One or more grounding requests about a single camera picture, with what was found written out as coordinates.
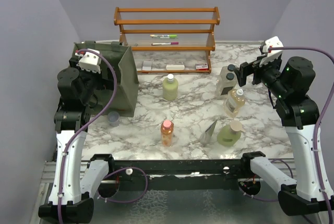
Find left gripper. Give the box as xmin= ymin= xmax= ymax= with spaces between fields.
xmin=70 ymin=57 xmax=115 ymax=103

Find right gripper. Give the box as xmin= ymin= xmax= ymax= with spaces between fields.
xmin=233 ymin=52 xmax=289 ymax=98

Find clear square bottle black caps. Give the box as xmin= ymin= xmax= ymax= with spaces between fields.
xmin=215 ymin=64 xmax=237 ymax=99

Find green canvas bag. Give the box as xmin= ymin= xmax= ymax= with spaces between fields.
xmin=72 ymin=41 xmax=139 ymax=117

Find green lotion pump bottle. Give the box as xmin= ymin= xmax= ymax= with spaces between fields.
xmin=162 ymin=74 xmax=178 ymax=101

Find orange bottle pink cap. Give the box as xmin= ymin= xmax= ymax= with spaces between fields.
xmin=160 ymin=120 xmax=174 ymax=147

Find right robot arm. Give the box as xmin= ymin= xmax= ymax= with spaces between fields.
xmin=234 ymin=56 xmax=333 ymax=216

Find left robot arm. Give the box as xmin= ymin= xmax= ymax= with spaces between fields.
xmin=38 ymin=67 xmax=115 ymax=223

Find amber mouthwash bottle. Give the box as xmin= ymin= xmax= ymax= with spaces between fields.
xmin=223 ymin=89 xmax=245 ymax=118

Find small blue cup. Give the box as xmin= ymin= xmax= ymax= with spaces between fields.
xmin=107 ymin=111 xmax=120 ymax=127

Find red card box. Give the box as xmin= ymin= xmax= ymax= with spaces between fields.
xmin=195 ymin=63 xmax=209 ymax=70

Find grey folded card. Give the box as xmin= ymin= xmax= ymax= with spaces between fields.
xmin=142 ymin=61 xmax=152 ymax=72

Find wooden shelf rack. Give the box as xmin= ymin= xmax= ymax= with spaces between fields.
xmin=113 ymin=7 xmax=220 ymax=74

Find green soap pump dispenser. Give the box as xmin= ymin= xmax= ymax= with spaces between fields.
xmin=217 ymin=121 xmax=245 ymax=147

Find white eraser case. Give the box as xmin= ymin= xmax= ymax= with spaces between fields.
xmin=165 ymin=64 xmax=185 ymax=70

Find green marker pen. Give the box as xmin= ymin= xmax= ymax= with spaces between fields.
xmin=150 ymin=34 xmax=177 ymax=39

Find magenta marker pen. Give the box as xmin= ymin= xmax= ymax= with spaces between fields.
xmin=151 ymin=42 xmax=179 ymax=46

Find silver foil pouch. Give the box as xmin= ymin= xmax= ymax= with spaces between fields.
xmin=199 ymin=120 xmax=218 ymax=146

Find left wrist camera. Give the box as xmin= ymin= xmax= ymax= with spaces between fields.
xmin=75 ymin=51 xmax=101 ymax=74

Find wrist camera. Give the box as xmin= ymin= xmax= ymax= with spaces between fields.
xmin=259 ymin=36 xmax=283 ymax=67
xmin=75 ymin=51 xmax=101 ymax=74

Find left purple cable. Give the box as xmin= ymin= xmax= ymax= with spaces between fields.
xmin=57 ymin=49 xmax=148 ymax=224

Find purple cable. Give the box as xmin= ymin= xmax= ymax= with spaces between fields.
xmin=57 ymin=49 xmax=148 ymax=224
xmin=238 ymin=45 xmax=334 ymax=224

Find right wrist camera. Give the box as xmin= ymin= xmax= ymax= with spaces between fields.
xmin=259 ymin=36 xmax=283 ymax=67

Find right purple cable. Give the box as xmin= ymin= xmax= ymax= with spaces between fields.
xmin=238 ymin=45 xmax=334 ymax=224

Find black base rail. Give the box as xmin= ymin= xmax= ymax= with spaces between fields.
xmin=86 ymin=153 xmax=267 ymax=198

